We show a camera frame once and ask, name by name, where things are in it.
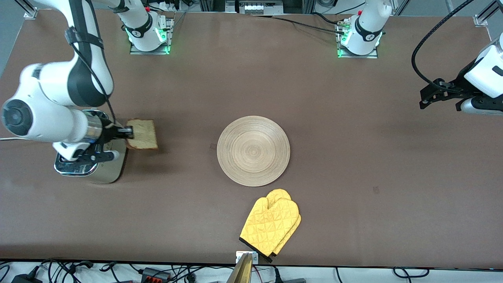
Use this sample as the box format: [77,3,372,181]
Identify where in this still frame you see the short black table cable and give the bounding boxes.
[312,12,343,26]

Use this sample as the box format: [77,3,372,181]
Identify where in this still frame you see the long black table cable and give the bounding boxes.
[251,15,346,34]

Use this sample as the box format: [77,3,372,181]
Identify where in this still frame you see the black power adapter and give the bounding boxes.
[11,273,43,283]

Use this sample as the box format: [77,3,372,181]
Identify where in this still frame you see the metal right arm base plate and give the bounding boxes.
[130,18,171,55]

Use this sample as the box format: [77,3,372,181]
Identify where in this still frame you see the yellow quilted oven mitt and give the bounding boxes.
[266,189,302,256]
[239,197,300,263]

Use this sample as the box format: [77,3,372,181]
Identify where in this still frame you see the silver two-slot toaster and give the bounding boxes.
[54,110,129,184]

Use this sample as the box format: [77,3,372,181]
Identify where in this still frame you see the small white metal bracket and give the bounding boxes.
[236,251,259,264]

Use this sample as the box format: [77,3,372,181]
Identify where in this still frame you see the black box orange connectors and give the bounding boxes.
[141,267,171,282]

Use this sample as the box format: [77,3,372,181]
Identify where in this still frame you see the looped black floor cable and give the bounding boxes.
[393,267,430,278]

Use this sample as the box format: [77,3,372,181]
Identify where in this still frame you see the brown bread slice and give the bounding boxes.
[126,119,159,150]

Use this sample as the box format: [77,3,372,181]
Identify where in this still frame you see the round wooden plate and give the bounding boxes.
[217,116,291,187]

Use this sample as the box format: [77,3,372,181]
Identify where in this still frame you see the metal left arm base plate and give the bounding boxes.
[337,22,379,59]

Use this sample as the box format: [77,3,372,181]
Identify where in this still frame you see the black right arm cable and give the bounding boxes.
[65,28,117,125]

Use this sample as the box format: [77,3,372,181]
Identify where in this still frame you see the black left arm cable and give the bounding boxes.
[411,0,482,93]

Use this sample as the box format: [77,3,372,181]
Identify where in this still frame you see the white power strip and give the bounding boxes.
[235,0,284,15]

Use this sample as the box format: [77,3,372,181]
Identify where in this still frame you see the aluminium frame profile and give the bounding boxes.
[474,0,503,27]
[15,0,38,19]

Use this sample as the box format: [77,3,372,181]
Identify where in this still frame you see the brass camera mount post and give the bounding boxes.
[226,253,252,283]

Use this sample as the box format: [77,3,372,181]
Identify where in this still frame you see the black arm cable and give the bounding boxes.
[65,28,117,125]
[411,0,482,93]

